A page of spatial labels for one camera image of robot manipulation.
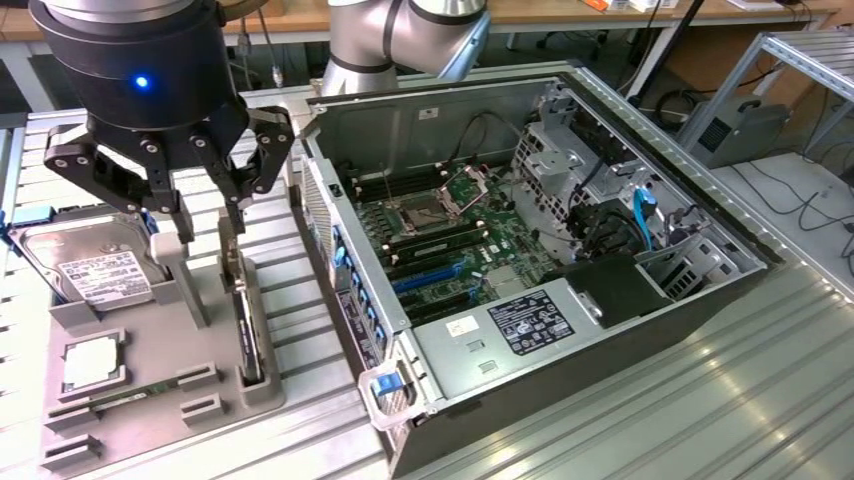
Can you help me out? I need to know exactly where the black plastic fan shroud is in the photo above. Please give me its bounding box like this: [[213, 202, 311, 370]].
[[536, 254, 675, 329]]

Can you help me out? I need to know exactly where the grey control box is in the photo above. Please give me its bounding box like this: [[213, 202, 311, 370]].
[[678, 97, 794, 170]]

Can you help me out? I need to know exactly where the hard disk in blue bracket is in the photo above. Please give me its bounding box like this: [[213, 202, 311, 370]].
[[0, 202, 173, 314]]

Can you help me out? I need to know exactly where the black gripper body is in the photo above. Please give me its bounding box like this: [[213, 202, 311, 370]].
[[28, 3, 253, 175]]

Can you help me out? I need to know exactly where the green RAM stick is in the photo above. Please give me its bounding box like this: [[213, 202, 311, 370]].
[[85, 382, 181, 409]]

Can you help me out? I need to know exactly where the silver CPU chip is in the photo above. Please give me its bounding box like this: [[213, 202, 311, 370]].
[[62, 339, 126, 392]]

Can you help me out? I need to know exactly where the wooden desk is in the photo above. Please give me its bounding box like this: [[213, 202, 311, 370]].
[[0, 0, 839, 111]]

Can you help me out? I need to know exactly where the open black PC case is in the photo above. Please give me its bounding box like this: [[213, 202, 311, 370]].
[[291, 59, 786, 479]]

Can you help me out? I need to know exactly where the black pole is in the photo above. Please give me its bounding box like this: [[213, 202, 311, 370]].
[[626, 0, 707, 109]]

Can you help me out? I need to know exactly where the blue flat wire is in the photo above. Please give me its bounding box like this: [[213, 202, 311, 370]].
[[636, 187, 659, 251]]

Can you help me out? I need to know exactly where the CPU socket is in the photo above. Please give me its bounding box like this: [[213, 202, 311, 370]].
[[396, 197, 461, 236]]

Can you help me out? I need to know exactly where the silver chipset heat sink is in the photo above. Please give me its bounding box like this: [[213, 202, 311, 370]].
[[489, 267, 529, 292]]

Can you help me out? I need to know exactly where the grey power supply unit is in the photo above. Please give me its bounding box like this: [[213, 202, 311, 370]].
[[409, 277, 606, 406]]

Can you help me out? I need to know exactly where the black expansion slot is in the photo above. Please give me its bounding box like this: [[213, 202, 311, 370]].
[[405, 292, 472, 321]]

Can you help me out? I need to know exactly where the black RAM stick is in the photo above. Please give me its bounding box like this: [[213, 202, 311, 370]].
[[392, 237, 488, 264]]

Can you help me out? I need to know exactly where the silver disk bay cage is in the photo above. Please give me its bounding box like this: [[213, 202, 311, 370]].
[[509, 122, 642, 251]]

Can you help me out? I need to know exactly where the metal socket cover frame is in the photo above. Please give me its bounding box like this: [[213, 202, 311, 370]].
[[436, 166, 496, 217]]

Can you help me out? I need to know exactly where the silver vented metal bracket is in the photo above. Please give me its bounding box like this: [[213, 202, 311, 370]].
[[632, 234, 732, 301]]

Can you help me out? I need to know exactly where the black looped wire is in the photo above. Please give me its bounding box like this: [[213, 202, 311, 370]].
[[447, 112, 528, 174]]

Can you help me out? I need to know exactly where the grey parts rack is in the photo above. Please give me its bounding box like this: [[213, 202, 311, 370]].
[[38, 229, 289, 474]]

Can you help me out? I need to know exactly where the aluminium frame table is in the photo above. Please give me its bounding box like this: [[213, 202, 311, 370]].
[[672, 27, 854, 161]]

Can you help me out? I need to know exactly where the RAM module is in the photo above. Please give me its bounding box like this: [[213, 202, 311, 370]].
[[219, 234, 265, 389]]

